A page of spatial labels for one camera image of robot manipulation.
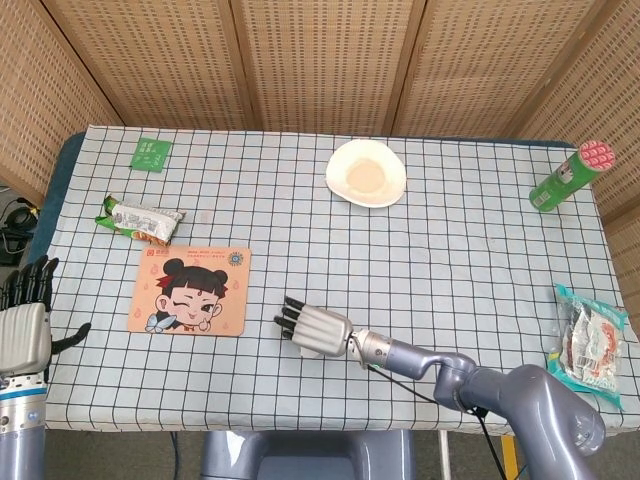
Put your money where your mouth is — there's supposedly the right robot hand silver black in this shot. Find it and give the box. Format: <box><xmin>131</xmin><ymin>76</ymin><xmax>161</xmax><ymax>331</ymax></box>
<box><xmin>273</xmin><ymin>296</ymin><xmax>356</xmax><ymax>359</ymax></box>

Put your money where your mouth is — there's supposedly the orange cartoon girl mouse pad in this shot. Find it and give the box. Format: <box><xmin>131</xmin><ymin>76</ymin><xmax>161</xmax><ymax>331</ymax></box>
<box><xmin>127</xmin><ymin>243</ymin><xmax>252</xmax><ymax>338</ymax></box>

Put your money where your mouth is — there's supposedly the blue checkered tablecloth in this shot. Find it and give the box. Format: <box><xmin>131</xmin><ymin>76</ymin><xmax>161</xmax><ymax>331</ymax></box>
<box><xmin>42</xmin><ymin>124</ymin><xmax>640</xmax><ymax>436</ymax></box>

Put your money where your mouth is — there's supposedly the teal clear snack bag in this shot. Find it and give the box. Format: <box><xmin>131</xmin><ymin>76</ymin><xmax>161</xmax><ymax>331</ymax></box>
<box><xmin>546</xmin><ymin>283</ymin><xmax>629</xmax><ymax>411</ymax></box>

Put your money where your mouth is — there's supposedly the bamboo folding screen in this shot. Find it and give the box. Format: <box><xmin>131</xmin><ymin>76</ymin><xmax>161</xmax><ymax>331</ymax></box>
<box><xmin>0</xmin><ymin>0</ymin><xmax>640</xmax><ymax>346</ymax></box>

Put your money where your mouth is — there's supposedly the black floor cables bundle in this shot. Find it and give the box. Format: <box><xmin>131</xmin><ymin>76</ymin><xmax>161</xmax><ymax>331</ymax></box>
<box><xmin>0</xmin><ymin>184</ymin><xmax>42</xmax><ymax>267</ymax></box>

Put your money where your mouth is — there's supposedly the white table leg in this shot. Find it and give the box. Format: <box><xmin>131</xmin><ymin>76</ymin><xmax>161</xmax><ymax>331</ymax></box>
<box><xmin>438</xmin><ymin>429</ymin><xmax>452</xmax><ymax>480</ymax></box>

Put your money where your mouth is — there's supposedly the green white snack bar wrapper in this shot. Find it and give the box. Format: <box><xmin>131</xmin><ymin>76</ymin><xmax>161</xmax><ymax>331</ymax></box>
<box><xmin>94</xmin><ymin>194</ymin><xmax>187</xmax><ymax>246</ymax></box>

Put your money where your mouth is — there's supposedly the white shallow bowl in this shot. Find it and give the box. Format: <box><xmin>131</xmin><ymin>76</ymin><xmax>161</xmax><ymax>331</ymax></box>
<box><xmin>325</xmin><ymin>139</ymin><xmax>407</xmax><ymax>207</ymax></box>

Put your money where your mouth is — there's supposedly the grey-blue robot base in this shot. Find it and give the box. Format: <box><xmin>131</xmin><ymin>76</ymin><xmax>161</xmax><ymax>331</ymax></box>
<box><xmin>199</xmin><ymin>429</ymin><xmax>416</xmax><ymax>480</ymax></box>

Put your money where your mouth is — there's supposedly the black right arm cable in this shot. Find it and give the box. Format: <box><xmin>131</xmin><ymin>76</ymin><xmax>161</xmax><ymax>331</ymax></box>
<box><xmin>366</xmin><ymin>363</ymin><xmax>504</xmax><ymax>480</ymax></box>

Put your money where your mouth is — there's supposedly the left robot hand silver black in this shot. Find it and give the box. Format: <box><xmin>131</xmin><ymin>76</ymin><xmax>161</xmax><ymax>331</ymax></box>
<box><xmin>0</xmin><ymin>255</ymin><xmax>92</xmax><ymax>377</ymax></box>

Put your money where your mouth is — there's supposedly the green flat sachet packet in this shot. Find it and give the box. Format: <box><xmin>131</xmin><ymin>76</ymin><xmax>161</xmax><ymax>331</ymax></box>
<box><xmin>129</xmin><ymin>137</ymin><xmax>173</xmax><ymax>173</ymax></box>

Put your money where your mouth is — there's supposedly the blue floor cable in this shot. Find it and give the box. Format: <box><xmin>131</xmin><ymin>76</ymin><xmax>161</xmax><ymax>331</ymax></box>
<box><xmin>168</xmin><ymin>430</ymin><xmax>182</xmax><ymax>480</ymax></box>

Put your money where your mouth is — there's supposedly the green chip tube red lid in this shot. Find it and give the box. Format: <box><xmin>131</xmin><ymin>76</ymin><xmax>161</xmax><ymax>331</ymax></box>
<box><xmin>529</xmin><ymin>140</ymin><xmax>617</xmax><ymax>213</ymax></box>

